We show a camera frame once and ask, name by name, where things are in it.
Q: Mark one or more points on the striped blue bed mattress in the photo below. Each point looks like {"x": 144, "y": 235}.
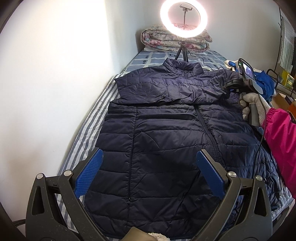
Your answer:
{"x": 88, "y": 134}

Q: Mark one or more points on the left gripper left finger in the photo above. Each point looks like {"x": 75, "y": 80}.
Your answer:
{"x": 44, "y": 220}

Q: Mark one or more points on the yellow box on rack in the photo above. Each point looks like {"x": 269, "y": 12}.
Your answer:
{"x": 287, "y": 80}

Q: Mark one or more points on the navy quilted puffer jacket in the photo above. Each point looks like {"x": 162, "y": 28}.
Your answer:
{"x": 150, "y": 137}

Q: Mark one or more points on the metal clothes drying rack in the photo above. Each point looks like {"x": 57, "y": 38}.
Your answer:
{"x": 285, "y": 57}

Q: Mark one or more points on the ring light on tripod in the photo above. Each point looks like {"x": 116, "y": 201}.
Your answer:
{"x": 184, "y": 31}

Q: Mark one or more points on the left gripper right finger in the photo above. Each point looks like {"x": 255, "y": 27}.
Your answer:
{"x": 254, "y": 221}

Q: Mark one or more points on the folded floral quilt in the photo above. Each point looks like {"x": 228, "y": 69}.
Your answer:
{"x": 164, "y": 41}

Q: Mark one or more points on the bright blue jacket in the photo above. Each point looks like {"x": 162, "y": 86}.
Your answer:
{"x": 262, "y": 79}

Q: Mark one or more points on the right gloved hand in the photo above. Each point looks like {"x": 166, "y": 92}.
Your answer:
{"x": 261, "y": 105}

